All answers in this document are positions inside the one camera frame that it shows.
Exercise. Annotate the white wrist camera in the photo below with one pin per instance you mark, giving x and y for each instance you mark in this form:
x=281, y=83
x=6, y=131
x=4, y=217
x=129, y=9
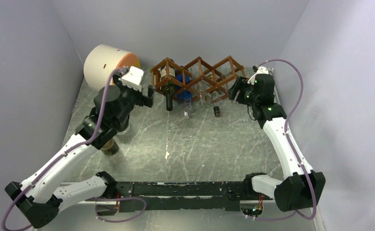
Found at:
x=259, y=70
x=133, y=78

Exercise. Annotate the cream and orange cylinder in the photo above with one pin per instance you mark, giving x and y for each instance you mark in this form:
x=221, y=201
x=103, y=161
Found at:
x=102, y=60

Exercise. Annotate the dark green wine bottle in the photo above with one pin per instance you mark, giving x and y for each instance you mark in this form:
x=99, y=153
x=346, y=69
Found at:
x=168, y=89

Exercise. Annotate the clear bottle black gold cap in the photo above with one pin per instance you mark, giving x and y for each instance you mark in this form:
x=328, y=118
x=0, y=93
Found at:
x=213, y=99

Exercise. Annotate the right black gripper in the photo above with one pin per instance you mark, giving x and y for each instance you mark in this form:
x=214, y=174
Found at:
x=241, y=83

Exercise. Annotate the aluminium frame rail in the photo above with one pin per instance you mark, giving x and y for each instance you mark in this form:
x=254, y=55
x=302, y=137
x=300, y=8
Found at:
x=104, y=215

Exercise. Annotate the brown wooden wine rack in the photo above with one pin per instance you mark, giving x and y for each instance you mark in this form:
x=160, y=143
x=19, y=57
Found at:
x=221, y=74

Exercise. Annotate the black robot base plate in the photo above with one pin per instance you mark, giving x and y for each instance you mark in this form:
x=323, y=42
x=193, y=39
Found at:
x=226, y=195

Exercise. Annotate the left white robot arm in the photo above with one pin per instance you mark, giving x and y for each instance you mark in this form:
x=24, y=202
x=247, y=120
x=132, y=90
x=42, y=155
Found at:
x=40, y=198

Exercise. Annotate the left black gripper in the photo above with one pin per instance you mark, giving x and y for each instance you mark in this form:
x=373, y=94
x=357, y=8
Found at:
x=147, y=100

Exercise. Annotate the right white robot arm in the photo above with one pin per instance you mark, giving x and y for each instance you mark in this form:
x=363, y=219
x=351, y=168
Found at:
x=302, y=185

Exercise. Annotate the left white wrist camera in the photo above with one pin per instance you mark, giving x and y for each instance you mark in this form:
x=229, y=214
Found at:
x=133, y=78

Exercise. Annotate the small clear glass bottle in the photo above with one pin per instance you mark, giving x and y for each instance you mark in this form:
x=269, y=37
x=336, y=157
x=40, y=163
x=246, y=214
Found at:
x=237, y=92

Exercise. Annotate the olive wine bottle gold label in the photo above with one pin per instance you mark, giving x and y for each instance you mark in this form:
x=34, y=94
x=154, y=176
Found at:
x=110, y=147

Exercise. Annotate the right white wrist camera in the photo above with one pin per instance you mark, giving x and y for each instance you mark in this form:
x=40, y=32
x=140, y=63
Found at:
x=259, y=70

